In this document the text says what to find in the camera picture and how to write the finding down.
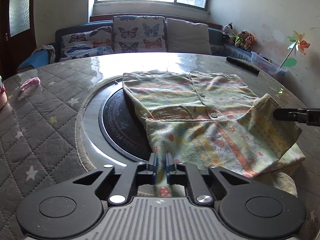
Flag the black round stove plate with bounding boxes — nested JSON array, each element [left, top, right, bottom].
[[99, 89, 153, 163]]

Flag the large butterfly print cushion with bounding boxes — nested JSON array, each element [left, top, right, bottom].
[[112, 15, 167, 53]]

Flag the plain beige cushion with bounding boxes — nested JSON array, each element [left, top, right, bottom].
[[166, 18, 213, 55]]

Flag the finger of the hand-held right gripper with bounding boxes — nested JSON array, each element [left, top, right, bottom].
[[273, 107, 320, 127]]

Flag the black remote control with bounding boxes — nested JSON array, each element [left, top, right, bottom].
[[226, 56, 260, 75]]

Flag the orange fox plush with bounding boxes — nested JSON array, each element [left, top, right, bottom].
[[243, 34, 256, 51]]

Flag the clear plastic storage box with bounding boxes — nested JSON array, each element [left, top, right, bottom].
[[251, 51, 288, 77]]

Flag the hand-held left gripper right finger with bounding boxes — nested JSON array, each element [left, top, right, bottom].
[[165, 152, 250, 204]]

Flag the black and white cow plush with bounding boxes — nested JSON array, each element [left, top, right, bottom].
[[222, 22, 234, 43]]

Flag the grey cloth on sofa arm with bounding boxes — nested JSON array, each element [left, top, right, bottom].
[[32, 44, 56, 64]]

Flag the dark wooden door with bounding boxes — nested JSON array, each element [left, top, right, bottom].
[[0, 0, 37, 80]]

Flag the pink plastic hair clip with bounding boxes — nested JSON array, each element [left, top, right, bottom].
[[20, 77, 41, 92]]

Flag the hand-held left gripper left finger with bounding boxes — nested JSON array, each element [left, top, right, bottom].
[[71, 152, 158, 204]]

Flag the red and pink object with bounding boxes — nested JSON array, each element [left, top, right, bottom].
[[0, 76, 7, 111]]

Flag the small butterfly print cushion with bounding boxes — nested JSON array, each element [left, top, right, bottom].
[[60, 26, 113, 58]]

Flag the colourful pinwheel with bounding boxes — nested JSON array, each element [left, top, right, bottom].
[[279, 30, 311, 68]]

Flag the brown bear plush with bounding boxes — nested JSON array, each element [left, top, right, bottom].
[[234, 30, 248, 48]]

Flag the yellow-green floral child's garment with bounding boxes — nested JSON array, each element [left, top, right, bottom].
[[122, 70, 307, 198]]

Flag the blue sofa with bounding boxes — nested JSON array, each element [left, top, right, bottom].
[[16, 20, 288, 74]]

